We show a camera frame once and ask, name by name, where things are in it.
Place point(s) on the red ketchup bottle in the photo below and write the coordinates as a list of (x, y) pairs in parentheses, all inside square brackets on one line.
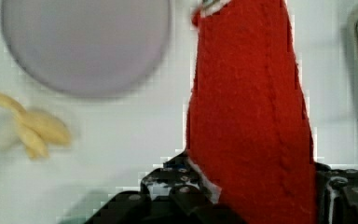
[(247, 127)]

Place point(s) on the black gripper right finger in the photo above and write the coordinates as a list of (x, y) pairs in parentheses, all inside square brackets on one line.
[(337, 195)]

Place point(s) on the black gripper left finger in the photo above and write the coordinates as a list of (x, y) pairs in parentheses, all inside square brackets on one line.
[(171, 194)]

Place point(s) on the yellow toy banana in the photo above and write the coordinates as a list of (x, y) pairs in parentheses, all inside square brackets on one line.
[(36, 129)]

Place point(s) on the grey oval plate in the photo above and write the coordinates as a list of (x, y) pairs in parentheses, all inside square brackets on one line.
[(87, 48)]

